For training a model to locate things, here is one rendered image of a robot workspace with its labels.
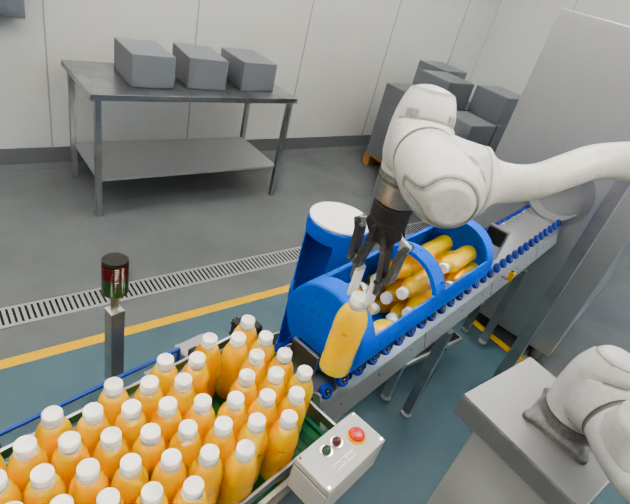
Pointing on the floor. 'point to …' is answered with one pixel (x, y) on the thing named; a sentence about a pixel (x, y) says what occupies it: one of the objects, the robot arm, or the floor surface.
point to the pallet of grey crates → (435, 72)
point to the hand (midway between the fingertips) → (364, 286)
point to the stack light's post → (114, 342)
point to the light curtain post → (568, 268)
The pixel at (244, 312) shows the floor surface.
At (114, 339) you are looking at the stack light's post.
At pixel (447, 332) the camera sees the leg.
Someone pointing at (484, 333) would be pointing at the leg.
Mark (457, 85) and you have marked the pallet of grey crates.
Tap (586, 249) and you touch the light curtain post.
